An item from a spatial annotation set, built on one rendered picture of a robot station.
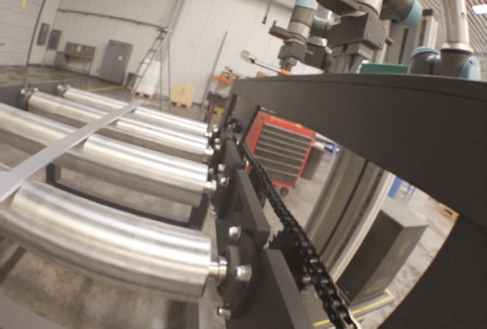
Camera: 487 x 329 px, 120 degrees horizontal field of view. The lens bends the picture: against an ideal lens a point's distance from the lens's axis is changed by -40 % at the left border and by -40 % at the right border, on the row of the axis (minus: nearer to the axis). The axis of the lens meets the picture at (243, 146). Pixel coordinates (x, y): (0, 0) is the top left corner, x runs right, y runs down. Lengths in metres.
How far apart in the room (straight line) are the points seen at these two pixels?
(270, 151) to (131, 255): 2.55
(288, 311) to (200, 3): 11.14
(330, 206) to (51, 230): 1.15
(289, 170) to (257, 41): 8.62
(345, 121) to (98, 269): 0.33
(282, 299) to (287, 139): 2.61
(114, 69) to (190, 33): 3.70
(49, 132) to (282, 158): 2.56
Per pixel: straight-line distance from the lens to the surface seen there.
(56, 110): 1.00
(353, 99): 0.20
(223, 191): 0.58
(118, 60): 10.82
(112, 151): 0.59
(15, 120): 0.76
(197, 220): 1.35
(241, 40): 10.83
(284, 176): 2.95
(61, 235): 0.34
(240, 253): 0.35
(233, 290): 0.35
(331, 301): 0.29
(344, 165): 1.16
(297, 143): 2.87
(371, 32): 0.42
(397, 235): 1.13
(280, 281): 0.28
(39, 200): 0.37
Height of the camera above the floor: 1.12
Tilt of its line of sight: 12 degrees down
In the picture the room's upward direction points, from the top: 18 degrees clockwise
